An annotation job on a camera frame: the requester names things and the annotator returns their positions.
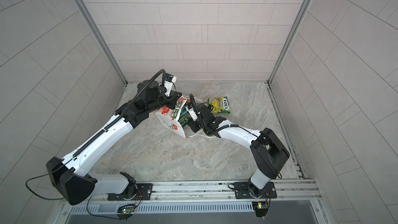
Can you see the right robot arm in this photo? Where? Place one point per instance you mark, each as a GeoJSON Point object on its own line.
{"type": "Point", "coordinates": [268, 151]}

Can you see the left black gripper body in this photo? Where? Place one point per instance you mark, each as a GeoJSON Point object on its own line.
{"type": "Point", "coordinates": [160, 101]}

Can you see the circuit board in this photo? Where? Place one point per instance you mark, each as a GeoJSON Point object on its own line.
{"type": "Point", "coordinates": [125, 212]}
{"type": "Point", "coordinates": [261, 209]}

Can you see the white floral paper bag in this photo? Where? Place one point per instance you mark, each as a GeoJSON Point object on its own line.
{"type": "Point", "coordinates": [169, 119]}

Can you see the right circuit board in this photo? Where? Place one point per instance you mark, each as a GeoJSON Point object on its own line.
{"type": "Point", "coordinates": [261, 209]}

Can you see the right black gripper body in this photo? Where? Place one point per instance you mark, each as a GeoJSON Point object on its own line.
{"type": "Point", "coordinates": [195, 125]}

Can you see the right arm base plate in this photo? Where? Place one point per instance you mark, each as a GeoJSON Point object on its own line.
{"type": "Point", "coordinates": [247, 190]}

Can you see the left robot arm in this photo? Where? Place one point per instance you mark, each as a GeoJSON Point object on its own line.
{"type": "Point", "coordinates": [70, 175]}

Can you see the green yellow Fox's candy bag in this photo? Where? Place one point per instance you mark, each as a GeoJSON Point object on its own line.
{"type": "Point", "coordinates": [219, 105]}

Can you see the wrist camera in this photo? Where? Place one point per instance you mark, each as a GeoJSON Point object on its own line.
{"type": "Point", "coordinates": [193, 114]}
{"type": "Point", "coordinates": [168, 81]}

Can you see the left circuit board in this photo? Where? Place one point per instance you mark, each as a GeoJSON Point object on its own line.
{"type": "Point", "coordinates": [125, 212]}

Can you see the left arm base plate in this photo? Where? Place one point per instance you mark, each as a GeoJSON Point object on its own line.
{"type": "Point", "coordinates": [140, 191]}

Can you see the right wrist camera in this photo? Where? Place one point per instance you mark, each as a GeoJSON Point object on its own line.
{"type": "Point", "coordinates": [193, 114]}

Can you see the aluminium mounting rail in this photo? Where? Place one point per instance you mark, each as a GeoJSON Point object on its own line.
{"type": "Point", "coordinates": [209, 190]}

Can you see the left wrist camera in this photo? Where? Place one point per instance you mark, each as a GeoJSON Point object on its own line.
{"type": "Point", "coordinates": [168, 81]}

